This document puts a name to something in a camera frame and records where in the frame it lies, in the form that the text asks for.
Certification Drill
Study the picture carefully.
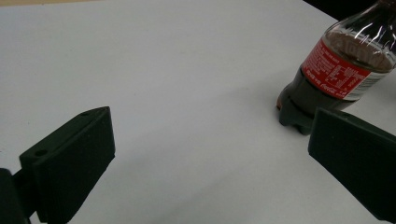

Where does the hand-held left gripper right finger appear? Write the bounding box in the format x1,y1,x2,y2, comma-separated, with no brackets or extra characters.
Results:
307,106,396,224

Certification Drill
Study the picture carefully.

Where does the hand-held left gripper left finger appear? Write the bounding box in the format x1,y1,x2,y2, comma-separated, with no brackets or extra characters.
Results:
12,105,116,224

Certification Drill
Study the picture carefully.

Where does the cola bottle with red label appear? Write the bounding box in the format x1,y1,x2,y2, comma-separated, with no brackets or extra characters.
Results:
276,0,396,136

